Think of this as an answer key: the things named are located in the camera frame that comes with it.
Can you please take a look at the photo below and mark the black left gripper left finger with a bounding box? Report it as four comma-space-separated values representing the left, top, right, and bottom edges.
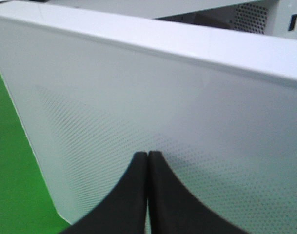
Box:
61, 152, 148, 234

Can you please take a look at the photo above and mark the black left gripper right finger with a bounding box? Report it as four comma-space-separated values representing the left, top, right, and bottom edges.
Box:
148, 151, 243, 234

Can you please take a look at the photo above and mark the white microwave door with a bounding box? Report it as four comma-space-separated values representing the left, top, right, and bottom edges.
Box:
0, 1, 297, 234

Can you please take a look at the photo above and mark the white microwave oven body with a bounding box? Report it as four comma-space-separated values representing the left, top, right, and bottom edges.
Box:
0, 0, 297, 50

